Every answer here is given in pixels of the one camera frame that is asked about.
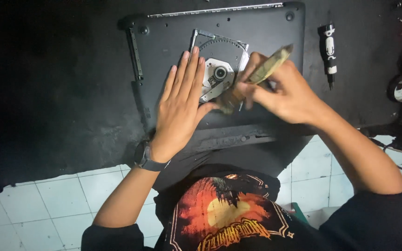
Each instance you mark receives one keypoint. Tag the person's right hand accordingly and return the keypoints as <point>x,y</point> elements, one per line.
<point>290,96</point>

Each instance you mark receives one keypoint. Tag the person's left hand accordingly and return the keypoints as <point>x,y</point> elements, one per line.
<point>178,115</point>

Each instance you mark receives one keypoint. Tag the person's right fingers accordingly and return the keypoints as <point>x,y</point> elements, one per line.
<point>253,82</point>

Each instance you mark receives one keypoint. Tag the black laptop base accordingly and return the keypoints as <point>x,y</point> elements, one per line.
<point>173,41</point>

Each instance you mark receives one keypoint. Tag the silver optical disc drive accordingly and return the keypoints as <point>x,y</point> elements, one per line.
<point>222,66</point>

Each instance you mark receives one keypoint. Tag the black white electric screwdriver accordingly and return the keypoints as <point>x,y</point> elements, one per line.
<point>327,52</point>

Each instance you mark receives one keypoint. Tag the black printed t-shirt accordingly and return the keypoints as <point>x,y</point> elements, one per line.
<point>236,209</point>

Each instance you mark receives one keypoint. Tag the black wristwatch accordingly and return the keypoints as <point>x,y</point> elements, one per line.
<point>145,157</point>

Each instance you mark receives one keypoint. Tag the green object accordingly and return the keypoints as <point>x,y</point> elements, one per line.
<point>298,212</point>

